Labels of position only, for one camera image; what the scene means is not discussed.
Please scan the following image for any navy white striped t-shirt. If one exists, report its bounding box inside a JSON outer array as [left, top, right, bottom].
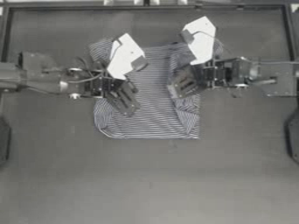
[[88, 37, 225, 141]]

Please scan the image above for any black rounded side block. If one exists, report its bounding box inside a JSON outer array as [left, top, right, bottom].
[[0, 115, 12, 168], [286, 111, 299, 165]]

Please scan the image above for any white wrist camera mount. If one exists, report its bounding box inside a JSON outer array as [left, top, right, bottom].
[[180, 15, 219, 67], [105, 32, 147, 81]]

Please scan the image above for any black metal frame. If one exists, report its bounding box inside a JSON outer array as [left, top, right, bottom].
[[0, 1, 299, 117]]

